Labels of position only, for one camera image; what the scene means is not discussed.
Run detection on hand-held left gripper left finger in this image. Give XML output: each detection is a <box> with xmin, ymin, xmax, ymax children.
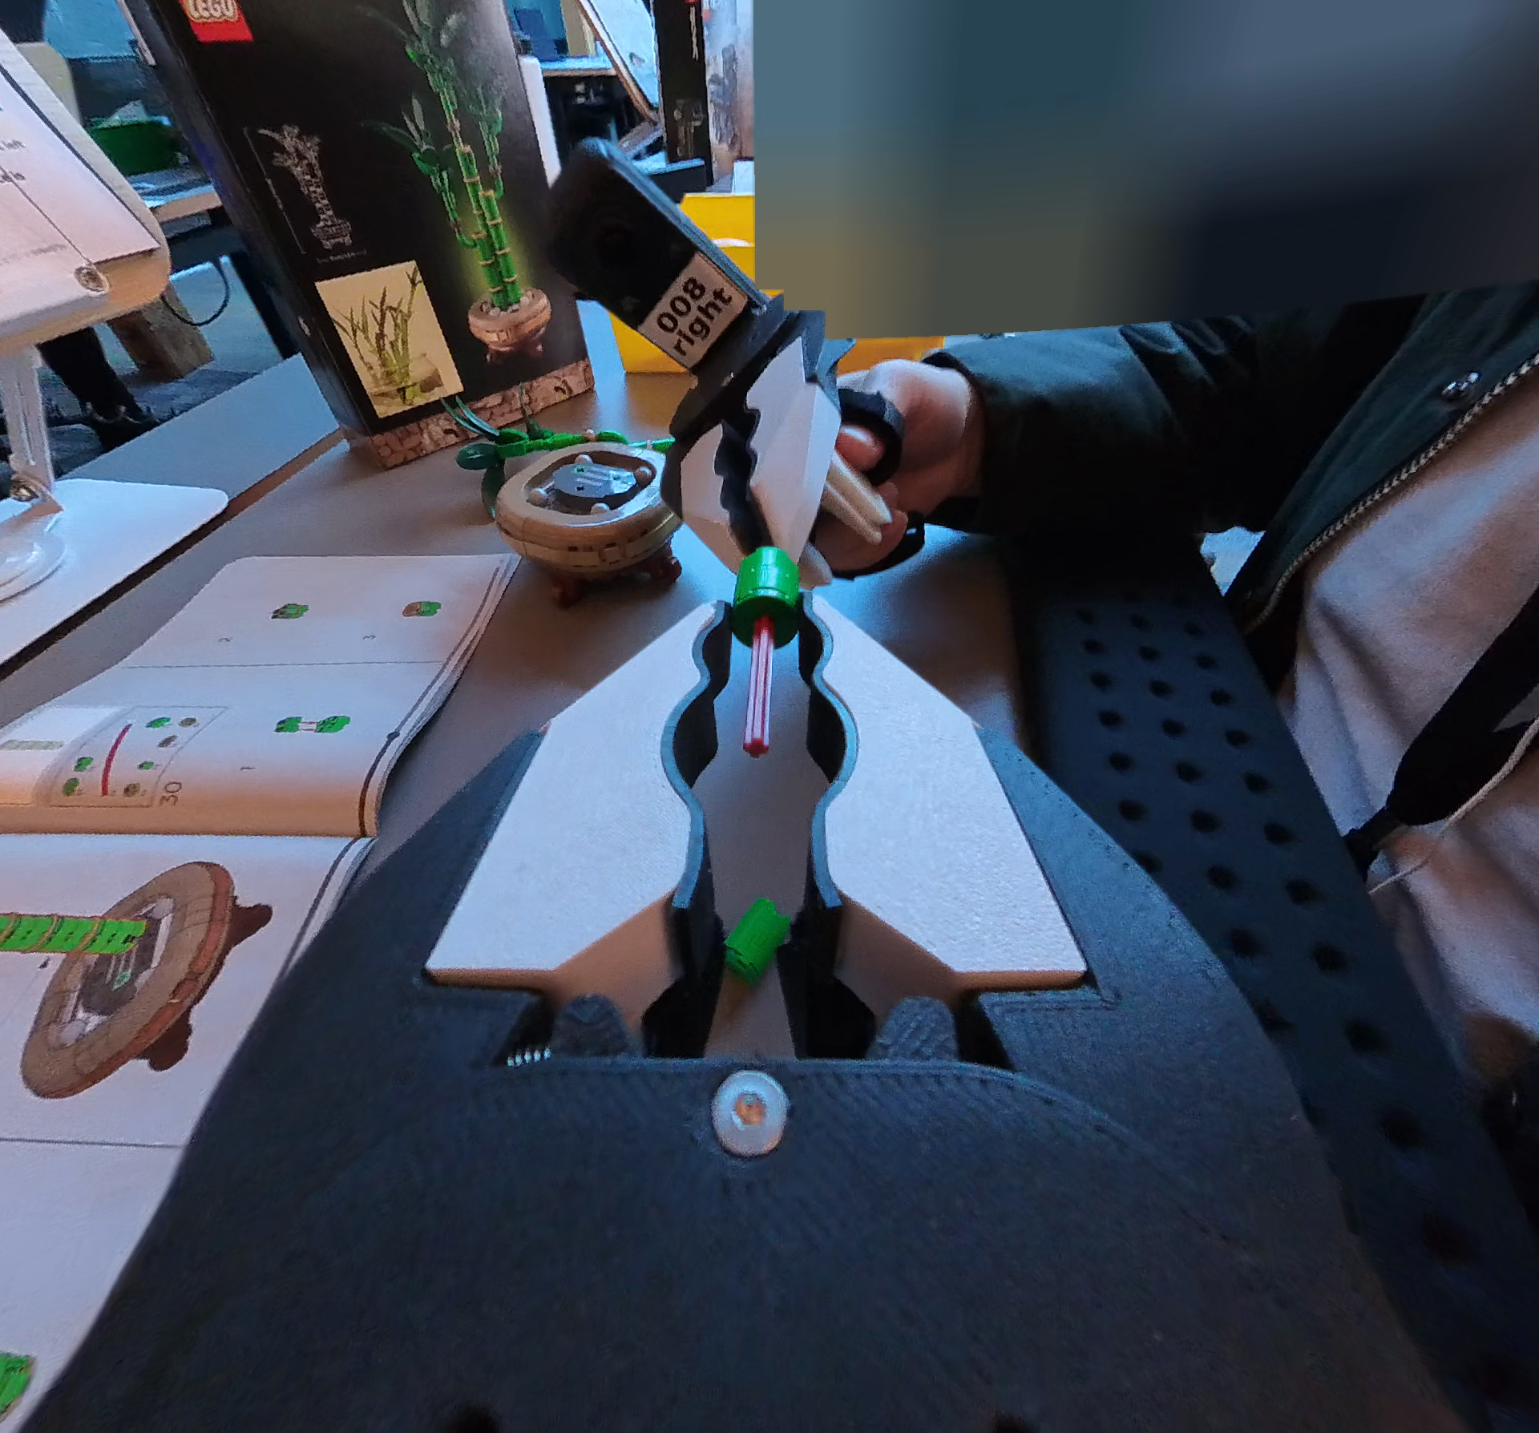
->
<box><xmin>426</xmin><ymin>602</ymin><xmax>735</xmax><ymax>1060</ymax></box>

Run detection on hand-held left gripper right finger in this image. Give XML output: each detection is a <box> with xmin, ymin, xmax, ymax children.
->
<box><xmin>775</xmin><ymin>593</ymin><xmax>1088</xmax><ymax>1060</ymax></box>

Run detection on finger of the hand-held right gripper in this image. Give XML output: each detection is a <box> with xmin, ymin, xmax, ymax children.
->
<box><xmin>666</xmin><ymin>406</ymin><xmax>771</xmax><ymax>557</ymax></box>
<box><xmin>740</xmin><ymin>354</ymin><xmax>846</xmax><ymax>557</ymax></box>

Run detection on green round brick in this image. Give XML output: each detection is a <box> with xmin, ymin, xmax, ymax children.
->
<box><xmin>729</xmin><ymin>546</ymin><xmax>804</xmax><ymax>647</ymax></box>
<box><xmin>721</xmin><ymin>898</ymin><xmax>794</xmax><ymax>987</ymax></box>

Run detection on red axle rod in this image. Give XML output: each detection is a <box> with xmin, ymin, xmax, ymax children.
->
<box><xmin>742</xmin><ymin>615</ymin><xmax>780</xmax><ymax>758</ymax></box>

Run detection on person's right forearm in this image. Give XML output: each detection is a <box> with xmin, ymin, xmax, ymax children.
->
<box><xmin>925</xmin><ymin>304</ymin><xmax>1432</xmax><ymax>550</ymax></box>

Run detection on grey desk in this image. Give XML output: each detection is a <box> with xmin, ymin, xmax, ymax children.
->
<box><xmin>0</xmin><ymin>304</ymin><xmax>1047</xmax><ymax>1099</ymax></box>

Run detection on person's right hand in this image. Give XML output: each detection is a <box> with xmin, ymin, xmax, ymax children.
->
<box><xmin>824</xmin><ymin>356</ymin><xmax>987</xmax><ymax>574</ymax></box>

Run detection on yellow storage bin stack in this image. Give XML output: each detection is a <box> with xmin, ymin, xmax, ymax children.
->
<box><xmin>612</xmin><ymin>192</ymin><xmax>945</xmax><ymax>378</ymax></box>

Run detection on tan round pot model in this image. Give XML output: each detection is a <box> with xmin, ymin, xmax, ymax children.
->
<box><xmin>492</xmin><ymin>446</ymin><xmax>685</xmax><ymax>608</ymax></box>

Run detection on black toy set box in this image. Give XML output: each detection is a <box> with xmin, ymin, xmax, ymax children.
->
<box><xmin>94</xmin><ymin>0</ymin><xmax>596</xmax><ymax>470</ymax></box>
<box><xmin>649</xmin><ymin>0</ymin><xmax>752</xmax><ymax>183</ymax></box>

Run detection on green bamboo brick stalk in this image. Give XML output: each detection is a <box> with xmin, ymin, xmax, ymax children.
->
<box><xmin>451</xmin><ymin>388</ymin><xmax>675</xmax><ymax>497</ymax></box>

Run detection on open instruction booklet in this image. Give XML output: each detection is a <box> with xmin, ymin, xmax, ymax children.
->
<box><xmin>0</xmin><ymin>553</ymin><xmax>521</xmax><ymax>1433</ymax></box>

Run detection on person's light shirt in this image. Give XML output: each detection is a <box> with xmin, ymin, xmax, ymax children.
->
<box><xmin>1274</xmin><ymin>375</ymin><xmax>1539</xmax><ymax>1086</ymax></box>

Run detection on wood block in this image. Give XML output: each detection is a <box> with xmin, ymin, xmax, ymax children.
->
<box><xmin>108</xmin><ymin>295</ymin><xmax>217</xmax><ymax>384</ymax></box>

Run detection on person's dark jacket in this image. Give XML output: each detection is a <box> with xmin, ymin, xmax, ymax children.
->
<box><xmin>1202</xmin><ymin>279</ymin><xmax>1539</xmax><ymax>629</ymax></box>

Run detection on white sign board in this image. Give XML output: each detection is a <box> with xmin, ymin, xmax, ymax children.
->
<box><xmin>0</xmin><ymin>26</ymin><xmax>168</xmax><ymax>358</ymax></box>

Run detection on clear sign stand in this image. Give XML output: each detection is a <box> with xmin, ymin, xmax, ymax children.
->
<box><xmin>0</xmin><ymin>351</ymin><xmax>66</xmax><ymax>606</ymax></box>

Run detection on black shoulder strap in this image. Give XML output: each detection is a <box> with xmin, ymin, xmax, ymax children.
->
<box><xmin>1338</xmin><ymin>628</ymin><xmax>1539</xmax><ymax>875</ymax></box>

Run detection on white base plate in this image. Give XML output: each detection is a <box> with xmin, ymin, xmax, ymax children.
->
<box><xmin>0</xmin><ymin>478</ymin><xmax>230</xmax><ymax>664</ymax></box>

